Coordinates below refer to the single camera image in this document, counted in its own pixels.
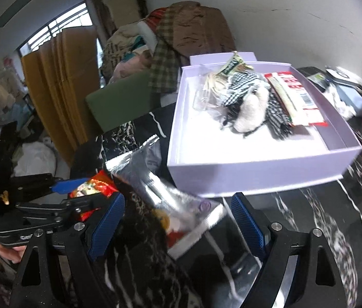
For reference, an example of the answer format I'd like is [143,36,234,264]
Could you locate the beige pillow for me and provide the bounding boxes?
[100,0,143,28]

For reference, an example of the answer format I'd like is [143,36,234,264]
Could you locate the green cushion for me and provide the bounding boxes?
[85,70,163,134]

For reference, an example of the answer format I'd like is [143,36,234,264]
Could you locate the lavender cardboard box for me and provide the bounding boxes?
[167,52,362,199]

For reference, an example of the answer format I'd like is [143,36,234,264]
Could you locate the person's left hand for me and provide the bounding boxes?
[0,240,26,264]

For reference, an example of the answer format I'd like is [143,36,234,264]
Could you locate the fluffy white soft item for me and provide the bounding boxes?
[233,88,270,133]

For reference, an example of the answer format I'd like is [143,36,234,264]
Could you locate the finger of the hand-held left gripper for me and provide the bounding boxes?
[51,177,88,195]
[60,195,105,215]

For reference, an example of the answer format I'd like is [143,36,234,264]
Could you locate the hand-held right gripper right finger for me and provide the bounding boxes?
[230,192,353,308]

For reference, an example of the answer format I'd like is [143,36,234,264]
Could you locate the plaid cloth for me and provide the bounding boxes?
[148,7,182,94]

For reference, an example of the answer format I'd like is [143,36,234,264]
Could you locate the white remote control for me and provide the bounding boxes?
[325,67,362,86]

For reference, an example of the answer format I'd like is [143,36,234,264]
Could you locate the small green packet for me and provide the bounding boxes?
[307,72,327,86]

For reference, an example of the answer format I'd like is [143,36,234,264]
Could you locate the clear bag of rubber bands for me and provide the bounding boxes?
[193,71,230,113]

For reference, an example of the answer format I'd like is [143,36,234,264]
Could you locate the black and white striped cloth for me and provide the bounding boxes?
[222,71,265,107]

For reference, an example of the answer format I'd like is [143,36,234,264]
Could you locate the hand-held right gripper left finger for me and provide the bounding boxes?
[9,193,126,308]

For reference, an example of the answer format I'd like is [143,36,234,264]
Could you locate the light blue notebook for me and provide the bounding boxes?
[338,85,362,113]

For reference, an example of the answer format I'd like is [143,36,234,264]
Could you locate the silver foil packet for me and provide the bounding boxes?
[105,134,227,261]

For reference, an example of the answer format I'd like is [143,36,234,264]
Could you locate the red and white noodle packet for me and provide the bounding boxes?
[264,71,328,127]

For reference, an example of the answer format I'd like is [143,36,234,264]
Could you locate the brown blanket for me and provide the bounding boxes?
[164,1,237,69]

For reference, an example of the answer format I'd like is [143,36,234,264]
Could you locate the crumpled white tissue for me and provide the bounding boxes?
[323,85,357,120]

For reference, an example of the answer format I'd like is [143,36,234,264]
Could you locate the red snack packet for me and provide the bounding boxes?
[68,170,119,223]

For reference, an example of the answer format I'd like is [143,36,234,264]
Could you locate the green and gold snack packet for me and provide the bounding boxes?
[216,51,254,78]

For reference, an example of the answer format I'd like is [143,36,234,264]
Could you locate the window with bars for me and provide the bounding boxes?
[18,3,94,56]

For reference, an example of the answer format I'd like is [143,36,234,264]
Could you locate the brown cardboard sheets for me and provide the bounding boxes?
[20,26,105,168]

